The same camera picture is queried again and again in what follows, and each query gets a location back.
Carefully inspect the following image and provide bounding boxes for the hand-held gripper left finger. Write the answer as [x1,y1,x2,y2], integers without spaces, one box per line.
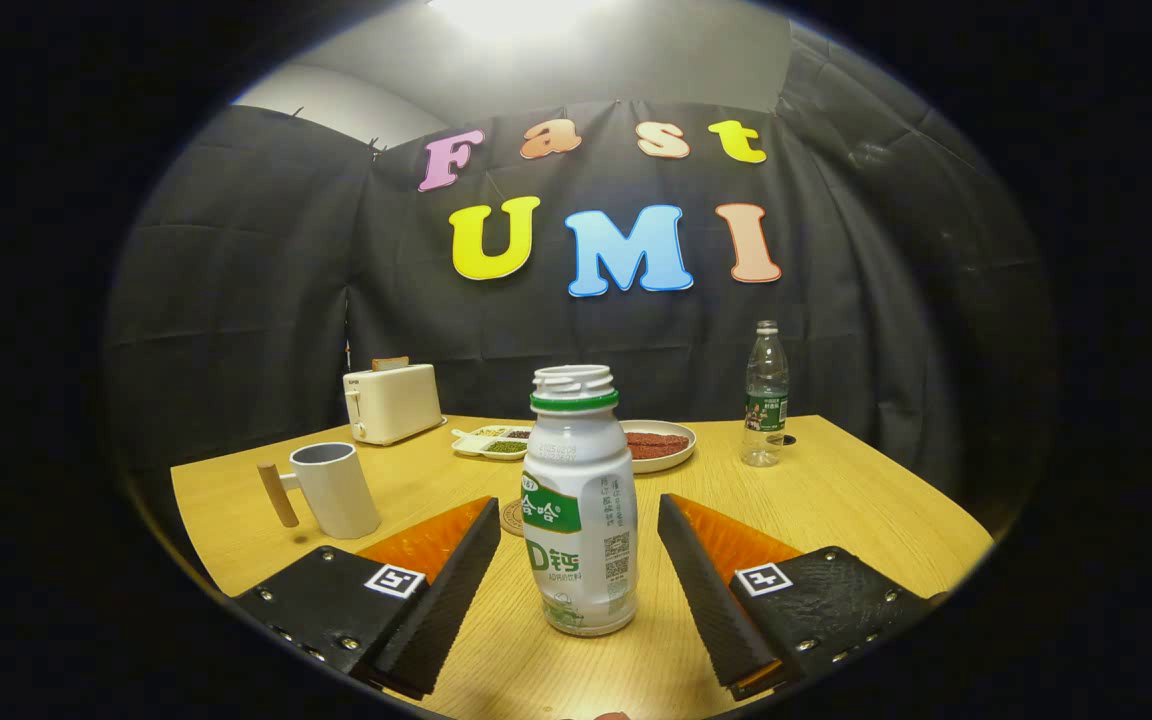
[233,496,502,701]

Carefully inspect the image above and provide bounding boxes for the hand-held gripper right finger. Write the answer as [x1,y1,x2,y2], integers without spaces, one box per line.
[658,493,942,701]

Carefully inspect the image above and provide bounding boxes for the white juice bottle green label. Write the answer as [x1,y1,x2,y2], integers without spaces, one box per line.
[521,365,639,638]

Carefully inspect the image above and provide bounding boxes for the white cup with wooden handle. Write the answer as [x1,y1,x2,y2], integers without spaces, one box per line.
[256,441,382,541]

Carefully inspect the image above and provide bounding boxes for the clear plastic water bottle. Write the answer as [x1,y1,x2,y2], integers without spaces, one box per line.
[740,320,790,468]

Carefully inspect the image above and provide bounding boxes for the wooden table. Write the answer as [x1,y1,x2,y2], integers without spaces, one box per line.
[170,413,995,720]

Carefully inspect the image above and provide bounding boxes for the white divided dish with beans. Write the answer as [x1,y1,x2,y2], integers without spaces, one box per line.
[451,425,534,461]

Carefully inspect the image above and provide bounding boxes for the red meat slices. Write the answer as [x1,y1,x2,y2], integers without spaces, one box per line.
[626,432,689,460]

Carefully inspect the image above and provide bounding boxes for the white round plate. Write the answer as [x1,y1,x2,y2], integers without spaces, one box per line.
[619,419,697,474]

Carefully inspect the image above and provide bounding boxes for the cream toaster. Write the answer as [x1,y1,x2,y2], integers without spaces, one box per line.
[342,363,445,447]

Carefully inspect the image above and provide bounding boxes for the black backdrop cloth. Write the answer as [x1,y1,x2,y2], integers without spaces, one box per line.
[101,20,1052,541]

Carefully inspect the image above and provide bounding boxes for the bright ceiling light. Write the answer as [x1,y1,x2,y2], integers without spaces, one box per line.
[426,0,627,36]

